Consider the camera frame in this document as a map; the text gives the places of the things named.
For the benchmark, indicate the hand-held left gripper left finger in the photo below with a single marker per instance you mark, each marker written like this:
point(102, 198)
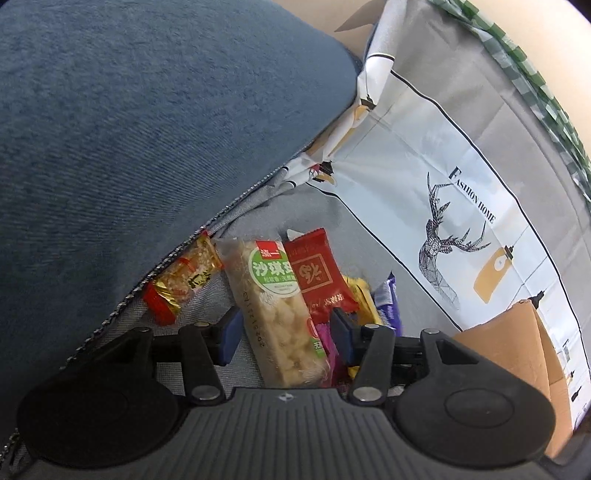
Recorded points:
point(229, 339)

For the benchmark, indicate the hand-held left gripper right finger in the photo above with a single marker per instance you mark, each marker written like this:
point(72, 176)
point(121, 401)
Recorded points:
point(341, 334)

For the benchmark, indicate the green-label rice crisp bar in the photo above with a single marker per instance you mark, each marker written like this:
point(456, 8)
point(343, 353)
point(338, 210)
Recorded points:
point(277, 318)

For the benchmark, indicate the purple snack packet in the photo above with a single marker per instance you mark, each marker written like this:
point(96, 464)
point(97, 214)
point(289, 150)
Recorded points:
point(388, 304)

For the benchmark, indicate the red square snack packet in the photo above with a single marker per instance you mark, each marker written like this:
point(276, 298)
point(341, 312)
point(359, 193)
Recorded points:
point(318, 272)

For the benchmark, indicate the brown cardboard box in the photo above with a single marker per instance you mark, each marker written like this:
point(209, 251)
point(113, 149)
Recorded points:
point(508, 332)

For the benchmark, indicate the pink snack packet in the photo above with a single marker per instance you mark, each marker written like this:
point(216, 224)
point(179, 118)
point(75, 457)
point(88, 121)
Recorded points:
point(330, 350)

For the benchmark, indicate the yellow snack packet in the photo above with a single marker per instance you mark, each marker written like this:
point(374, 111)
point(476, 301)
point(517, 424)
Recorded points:
point(362, 295)

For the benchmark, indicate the gold and red candy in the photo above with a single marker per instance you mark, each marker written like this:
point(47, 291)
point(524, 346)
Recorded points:
point(184, 277)

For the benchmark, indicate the grey deer-print cloth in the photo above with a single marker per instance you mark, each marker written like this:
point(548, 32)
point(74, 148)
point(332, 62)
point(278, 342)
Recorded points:
point(461, 138)

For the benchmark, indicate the green checked cloth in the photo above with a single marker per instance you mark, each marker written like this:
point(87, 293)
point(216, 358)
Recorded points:
point(531, 69)

